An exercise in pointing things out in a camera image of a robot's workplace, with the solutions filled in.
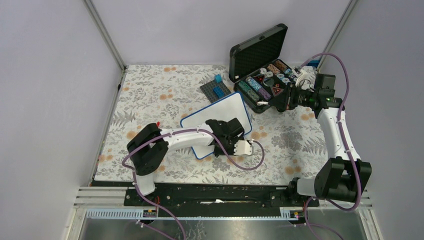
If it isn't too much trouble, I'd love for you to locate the light blue lego cube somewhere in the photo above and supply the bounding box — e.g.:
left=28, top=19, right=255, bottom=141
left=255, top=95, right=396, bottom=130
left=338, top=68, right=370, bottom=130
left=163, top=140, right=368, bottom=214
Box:
left=214, top=74, right=223, bottom=84

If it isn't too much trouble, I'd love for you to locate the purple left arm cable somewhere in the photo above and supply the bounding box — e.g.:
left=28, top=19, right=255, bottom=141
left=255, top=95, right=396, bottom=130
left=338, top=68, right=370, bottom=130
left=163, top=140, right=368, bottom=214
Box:
left=121, top=128, right=266, bottom=240

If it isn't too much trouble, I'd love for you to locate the black poker chip case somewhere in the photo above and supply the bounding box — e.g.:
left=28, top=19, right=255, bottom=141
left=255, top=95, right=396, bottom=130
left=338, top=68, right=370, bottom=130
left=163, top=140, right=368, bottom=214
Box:
left=228, top=23, right=298, bottom=114

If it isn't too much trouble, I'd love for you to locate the blue framed whiteboard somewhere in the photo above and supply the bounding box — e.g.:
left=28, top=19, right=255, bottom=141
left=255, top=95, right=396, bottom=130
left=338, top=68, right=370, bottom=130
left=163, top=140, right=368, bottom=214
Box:
left=171, top=92, right=252, bottom=159

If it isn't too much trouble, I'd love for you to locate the floral tablecloth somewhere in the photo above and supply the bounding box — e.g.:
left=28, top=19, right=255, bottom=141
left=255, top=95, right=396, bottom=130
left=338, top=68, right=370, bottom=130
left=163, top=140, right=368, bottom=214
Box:
left=92, top=65, right=329, bottom=186

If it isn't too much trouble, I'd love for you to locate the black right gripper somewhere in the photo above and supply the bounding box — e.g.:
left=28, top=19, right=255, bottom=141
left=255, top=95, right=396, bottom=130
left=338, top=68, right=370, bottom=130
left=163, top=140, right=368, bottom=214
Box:
left=268, top=82, right=318, bottom=111

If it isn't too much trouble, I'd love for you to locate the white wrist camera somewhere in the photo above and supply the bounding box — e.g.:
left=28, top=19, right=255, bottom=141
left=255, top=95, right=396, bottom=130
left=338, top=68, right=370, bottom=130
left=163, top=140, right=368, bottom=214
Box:
left=233, top=140, right=254, bottom=156
left=293, top=66, right=316, bottom=87

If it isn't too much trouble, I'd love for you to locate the white red whiteboard marker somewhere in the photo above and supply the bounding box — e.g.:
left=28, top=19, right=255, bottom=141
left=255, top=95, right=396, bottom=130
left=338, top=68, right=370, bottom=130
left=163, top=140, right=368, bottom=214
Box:
left=256, top=101, right=269, bottom=106

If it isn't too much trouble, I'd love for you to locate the grey slotted cable duct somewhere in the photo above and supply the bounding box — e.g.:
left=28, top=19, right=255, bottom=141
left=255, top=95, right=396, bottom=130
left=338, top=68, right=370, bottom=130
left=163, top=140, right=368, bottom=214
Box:
left=86, top=206, right=298, bottom=221

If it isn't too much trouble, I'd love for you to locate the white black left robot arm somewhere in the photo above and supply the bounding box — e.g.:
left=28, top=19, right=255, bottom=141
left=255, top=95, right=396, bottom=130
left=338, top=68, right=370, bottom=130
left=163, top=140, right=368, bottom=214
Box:
left=126, top=118, right=253, bottom=206

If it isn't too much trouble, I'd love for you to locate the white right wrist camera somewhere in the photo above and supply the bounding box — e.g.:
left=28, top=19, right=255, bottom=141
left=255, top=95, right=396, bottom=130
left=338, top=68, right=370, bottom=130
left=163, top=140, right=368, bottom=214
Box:
left=293, top=66, right=316, bottom=87

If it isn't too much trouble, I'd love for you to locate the blue clamp behind table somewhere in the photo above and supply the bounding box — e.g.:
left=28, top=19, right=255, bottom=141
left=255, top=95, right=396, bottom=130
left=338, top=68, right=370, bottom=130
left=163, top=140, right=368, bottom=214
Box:
left=306, top=59, right=320, bottom=68

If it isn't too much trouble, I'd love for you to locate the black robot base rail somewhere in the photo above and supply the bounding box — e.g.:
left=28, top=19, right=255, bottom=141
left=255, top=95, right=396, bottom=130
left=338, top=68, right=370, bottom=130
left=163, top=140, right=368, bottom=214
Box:
left=123, top=183, right=308, bottom=213

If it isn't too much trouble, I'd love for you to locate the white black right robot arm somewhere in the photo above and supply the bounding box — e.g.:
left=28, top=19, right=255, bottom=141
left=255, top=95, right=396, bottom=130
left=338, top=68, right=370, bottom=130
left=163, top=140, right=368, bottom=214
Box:
left=269, top=73, right=372, bottom=206

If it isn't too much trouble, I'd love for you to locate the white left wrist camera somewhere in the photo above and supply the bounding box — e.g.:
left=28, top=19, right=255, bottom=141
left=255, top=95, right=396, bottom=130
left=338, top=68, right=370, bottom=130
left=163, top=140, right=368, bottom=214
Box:
left=233, top=140, right=254, bottom=156

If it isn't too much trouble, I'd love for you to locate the blue lego brick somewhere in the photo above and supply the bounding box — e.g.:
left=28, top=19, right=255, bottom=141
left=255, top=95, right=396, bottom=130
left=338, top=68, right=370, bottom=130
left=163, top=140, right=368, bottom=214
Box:
left=213, top=86, right=226, bottom=99

